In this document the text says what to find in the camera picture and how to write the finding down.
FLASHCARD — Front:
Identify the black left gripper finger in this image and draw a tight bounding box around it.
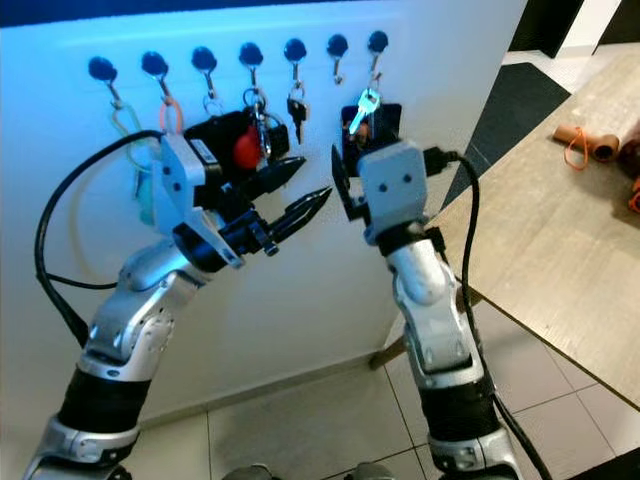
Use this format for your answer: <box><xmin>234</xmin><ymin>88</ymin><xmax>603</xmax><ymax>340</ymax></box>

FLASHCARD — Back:
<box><xmin>240</xmin><ymin>157</ymin><xmax>308</xmax><ymax>201</ymax></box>
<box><xmin>272</xmin><ymin>186</ymin><xmax>333</xmax><ymax>246</ymax></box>

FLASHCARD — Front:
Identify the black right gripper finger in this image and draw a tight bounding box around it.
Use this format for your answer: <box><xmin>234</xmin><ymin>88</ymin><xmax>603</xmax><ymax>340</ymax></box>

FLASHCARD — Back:
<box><xmin>332</xmin><ymin>145</ymin><xmax>363</xmax><ymax>223</ymax></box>

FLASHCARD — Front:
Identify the black key pouch silver key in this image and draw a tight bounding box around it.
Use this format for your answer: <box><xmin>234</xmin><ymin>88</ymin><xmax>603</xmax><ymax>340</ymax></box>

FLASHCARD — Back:
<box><xmin>340</xmin><ymin>72</ymin><xmax>404</xmax><ymax>151</ymax></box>

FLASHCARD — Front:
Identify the black key fob red button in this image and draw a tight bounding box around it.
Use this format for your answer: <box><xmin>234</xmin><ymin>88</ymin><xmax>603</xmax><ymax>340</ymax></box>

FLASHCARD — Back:
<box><xmin>182</xmin><ymin>95</ymin><xmax>286</xmax><ymax>171</ymax></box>

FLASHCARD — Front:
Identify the black headed key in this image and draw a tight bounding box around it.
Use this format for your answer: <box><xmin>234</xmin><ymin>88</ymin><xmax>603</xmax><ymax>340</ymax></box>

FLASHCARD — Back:
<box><xmin>287</xmin><ymin>85</ymin><xmax>308</xmax><ymax>144</ymax></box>

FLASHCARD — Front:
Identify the green carabiner with tag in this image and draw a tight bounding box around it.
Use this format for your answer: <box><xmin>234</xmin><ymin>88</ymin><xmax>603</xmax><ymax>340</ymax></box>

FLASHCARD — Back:
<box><xmin>110</xmin><ymin>103</ymin><xmax>161</xmax><ymax>226</ymax></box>

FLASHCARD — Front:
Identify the orange carabiner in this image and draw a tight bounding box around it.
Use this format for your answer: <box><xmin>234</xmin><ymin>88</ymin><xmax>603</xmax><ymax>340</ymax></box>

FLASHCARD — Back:
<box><xmin>157</xmin><ymin>97</ymin><xmax>183</xmax><ymax>136</ymax></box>

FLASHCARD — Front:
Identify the dark blue rug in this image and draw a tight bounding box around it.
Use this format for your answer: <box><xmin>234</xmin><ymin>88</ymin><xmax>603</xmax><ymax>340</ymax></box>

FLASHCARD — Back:
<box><xmin>460</xmin><ymin>62</ymin><xmax>573</xmax><ymax>201</ymax></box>

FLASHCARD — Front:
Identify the light wooden table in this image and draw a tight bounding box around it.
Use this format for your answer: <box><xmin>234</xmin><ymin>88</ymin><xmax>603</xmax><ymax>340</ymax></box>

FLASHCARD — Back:
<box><xmin>368</xmin><ymin>50</ymin><xmax>640</xmax><ymax>411</ymax></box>

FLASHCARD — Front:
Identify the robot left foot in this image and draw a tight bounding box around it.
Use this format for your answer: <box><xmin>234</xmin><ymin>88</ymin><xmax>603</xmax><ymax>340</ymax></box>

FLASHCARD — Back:
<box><xmin>222</xmin><ymin>464</ymin><xmax>266</xmax><ymax>480</ymax></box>

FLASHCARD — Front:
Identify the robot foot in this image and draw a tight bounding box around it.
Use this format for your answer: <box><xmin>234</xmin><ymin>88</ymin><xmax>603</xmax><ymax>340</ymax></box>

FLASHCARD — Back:
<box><xmin>345</xmin><ymin>462</ymin><xmax>396</xmax><ymax>480</ymax></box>
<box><xmin>222</xmin><ymin>464</ymin><xmax>266</xmax><ymax>480</ymax></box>

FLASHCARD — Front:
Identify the brown cardboard tube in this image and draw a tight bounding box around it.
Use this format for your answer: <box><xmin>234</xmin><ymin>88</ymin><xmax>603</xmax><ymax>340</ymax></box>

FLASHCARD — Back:
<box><xmin>552</xmin><ymin>122</ymin><xmax>623</xmax><ymax>163</ymax></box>

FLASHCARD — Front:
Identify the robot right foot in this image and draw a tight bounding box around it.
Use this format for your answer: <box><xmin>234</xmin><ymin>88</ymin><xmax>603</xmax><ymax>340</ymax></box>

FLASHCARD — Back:
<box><xmin>345</xmin><ymin>462</ymin><xmax>396</xmax><ymax>480</ymax></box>

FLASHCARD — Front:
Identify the black floor mat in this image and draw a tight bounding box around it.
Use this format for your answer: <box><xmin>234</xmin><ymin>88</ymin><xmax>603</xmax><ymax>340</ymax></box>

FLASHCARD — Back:
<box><xmin>550</xmin><ymin>445</ymin><xmax>640</xmax><ymax>480</ymax></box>

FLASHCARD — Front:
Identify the key bunch on ring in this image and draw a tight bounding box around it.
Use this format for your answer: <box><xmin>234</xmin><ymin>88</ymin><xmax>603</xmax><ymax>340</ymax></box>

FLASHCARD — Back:
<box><xmin>240</xmin><ymin>88</ymin><xmax>291</xmax><ymax>166</ymax></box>

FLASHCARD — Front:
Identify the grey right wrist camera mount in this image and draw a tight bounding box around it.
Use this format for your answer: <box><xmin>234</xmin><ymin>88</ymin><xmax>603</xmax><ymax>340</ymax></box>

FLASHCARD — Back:
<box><xmin>358</xmin><ymin>140</ymin><xmax>431</xmax><ymax>246</ymax></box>

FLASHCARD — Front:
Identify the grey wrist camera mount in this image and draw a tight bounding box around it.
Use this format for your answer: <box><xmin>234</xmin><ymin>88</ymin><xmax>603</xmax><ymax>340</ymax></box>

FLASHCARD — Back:
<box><xmin>358</xmin><ymin>140</ymin><xmax>431</xmax><ymax>246</ymax></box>
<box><xmin>160</xmin><ymin>133</ymin><xmax>246</xmax><ymax>271</ymax></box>

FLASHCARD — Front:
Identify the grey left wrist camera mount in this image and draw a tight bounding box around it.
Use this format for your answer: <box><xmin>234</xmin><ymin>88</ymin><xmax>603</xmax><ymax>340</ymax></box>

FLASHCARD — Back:
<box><xmin>160</xmin><ymin>133</ymin><xmax>246</xmax><ymax>271</ymax></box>

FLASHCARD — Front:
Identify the black base metal wall hook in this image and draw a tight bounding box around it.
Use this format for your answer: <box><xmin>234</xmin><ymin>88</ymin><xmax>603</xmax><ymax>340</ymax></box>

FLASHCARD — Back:
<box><xmin>88</xmin><ymin>56</ymin><xmax>121</xmax><ymax>109</ymax></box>
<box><xmin>239</xmin><ymin>41</ymin><xmax>266</xmax><ymax>93</ymax></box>
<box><xmin>142</xmin><ymin>51</ymin><xmax>173</xmax><ymax>104</ymax></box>
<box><xmin>192</xmin><ymin>45</ymin><xmax>221</xmax><ymax>101</ymax></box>
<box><xmin>283</xmin><ymin>38</ymin><xmax>309</xmax><ymax>89</ymax></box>
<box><xmin>326</xmin><ymin>34</ymin><xmax>351</xmax><ymax>84</ymax></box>
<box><xmin>366</xmin><ymin>30</ymin><xmax>391</xmax><ymax>76</ymax></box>

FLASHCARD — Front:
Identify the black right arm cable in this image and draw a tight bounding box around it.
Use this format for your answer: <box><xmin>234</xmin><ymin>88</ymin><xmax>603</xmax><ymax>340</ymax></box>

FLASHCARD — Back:
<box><xmin>425</xmin><ymin>145</ymin><xmax>556</xmax><ymax>480</ymax></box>

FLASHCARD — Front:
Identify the orange cord loop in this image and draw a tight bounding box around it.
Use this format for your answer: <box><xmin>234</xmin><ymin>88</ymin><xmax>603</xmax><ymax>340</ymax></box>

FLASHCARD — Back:
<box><xmin>563</xmin><ymin>127</ymin><xmax>591</xmax><ymax>171</ymax></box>

